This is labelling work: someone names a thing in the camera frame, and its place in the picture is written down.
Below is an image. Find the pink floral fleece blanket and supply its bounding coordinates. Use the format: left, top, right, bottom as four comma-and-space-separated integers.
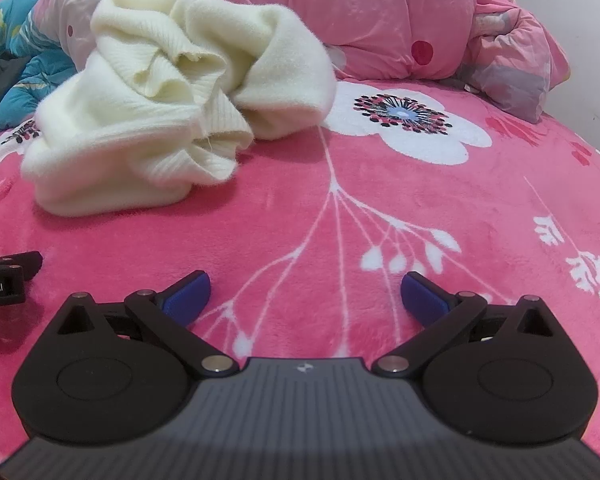
0, 77, 600, 466

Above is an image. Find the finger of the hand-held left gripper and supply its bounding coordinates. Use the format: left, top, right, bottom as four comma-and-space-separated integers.
0, 251, 43, 279

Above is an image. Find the pink and grey crumpled quilt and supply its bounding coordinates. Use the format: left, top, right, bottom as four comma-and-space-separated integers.
460, 0, 571, 123

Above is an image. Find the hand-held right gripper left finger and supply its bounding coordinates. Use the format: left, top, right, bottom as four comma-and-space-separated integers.
55, 270, 240, 378

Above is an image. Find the blue printed quilt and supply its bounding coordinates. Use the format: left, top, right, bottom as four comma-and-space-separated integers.
0, 0, 81, 133

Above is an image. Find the pink printed quilt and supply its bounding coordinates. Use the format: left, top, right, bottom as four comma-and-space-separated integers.
30, 0, 481, 81

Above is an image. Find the cream knit sweater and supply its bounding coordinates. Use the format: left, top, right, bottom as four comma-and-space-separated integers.
21, 0, 337, 217

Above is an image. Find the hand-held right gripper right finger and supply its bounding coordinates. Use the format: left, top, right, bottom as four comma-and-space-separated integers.
371, 271, 556, 378

